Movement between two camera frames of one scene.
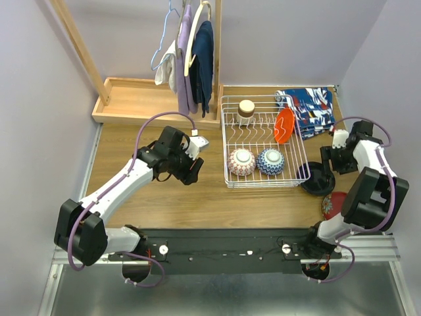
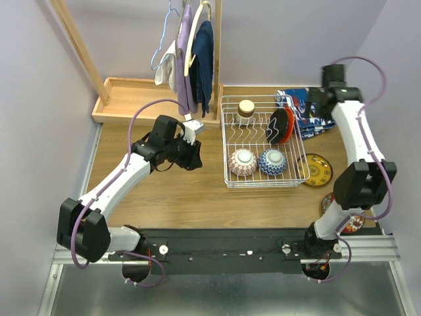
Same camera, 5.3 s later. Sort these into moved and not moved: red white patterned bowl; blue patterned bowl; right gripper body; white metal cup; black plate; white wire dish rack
Moved: black plate; right gripper body
Not moved: white metal cup; blue patterned bowl; red white patterned bowl; white wire dish rack
